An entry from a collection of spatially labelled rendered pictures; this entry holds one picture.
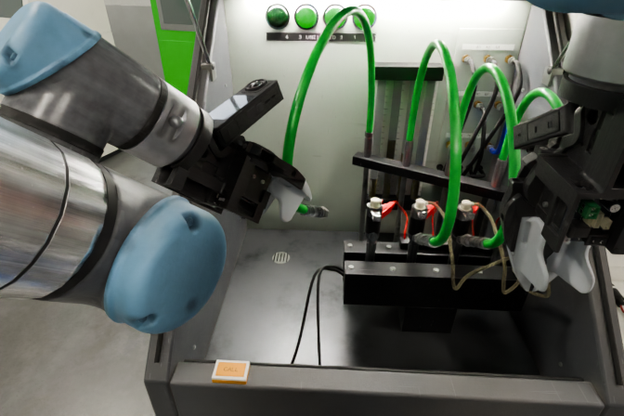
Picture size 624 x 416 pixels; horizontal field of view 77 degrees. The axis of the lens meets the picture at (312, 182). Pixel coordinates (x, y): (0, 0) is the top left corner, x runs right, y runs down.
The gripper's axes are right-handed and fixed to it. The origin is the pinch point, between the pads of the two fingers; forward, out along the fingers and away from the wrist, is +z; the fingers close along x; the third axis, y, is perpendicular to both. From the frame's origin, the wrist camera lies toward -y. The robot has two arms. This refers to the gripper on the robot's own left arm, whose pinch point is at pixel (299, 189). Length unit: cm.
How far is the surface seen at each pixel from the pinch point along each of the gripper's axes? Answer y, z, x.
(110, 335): 62, 68, -139
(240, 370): 26.4, 7.5, -5.8
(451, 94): -17.5, 4.2, 16.0
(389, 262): 2.9, 29.8, 1.5
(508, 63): -44, 34, 13
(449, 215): -2.6, 10.0, 17.6
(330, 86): -30.7, 19.6, -19.1
